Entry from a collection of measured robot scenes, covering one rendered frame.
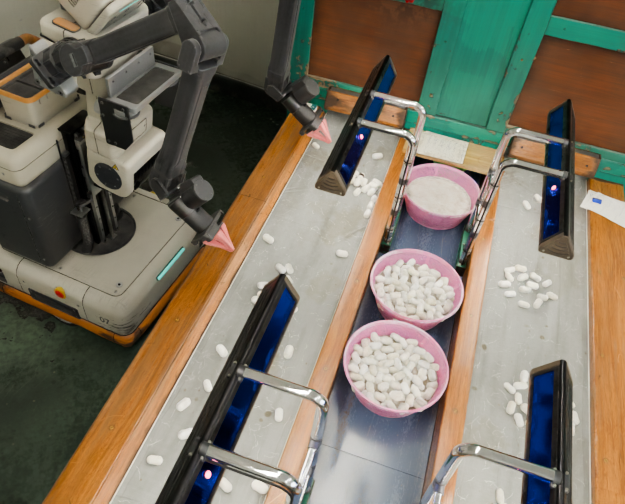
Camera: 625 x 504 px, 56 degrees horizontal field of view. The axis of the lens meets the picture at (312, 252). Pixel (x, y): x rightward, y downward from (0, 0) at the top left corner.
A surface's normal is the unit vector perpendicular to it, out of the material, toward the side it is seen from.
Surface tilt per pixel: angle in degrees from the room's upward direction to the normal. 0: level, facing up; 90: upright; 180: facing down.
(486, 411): 0
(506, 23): 90
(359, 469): 0
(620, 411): 0
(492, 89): 90
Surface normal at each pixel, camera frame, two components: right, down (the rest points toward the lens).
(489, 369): 0.09, -0.68
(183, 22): -0.50, 0.43
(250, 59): -0.40, 0.65
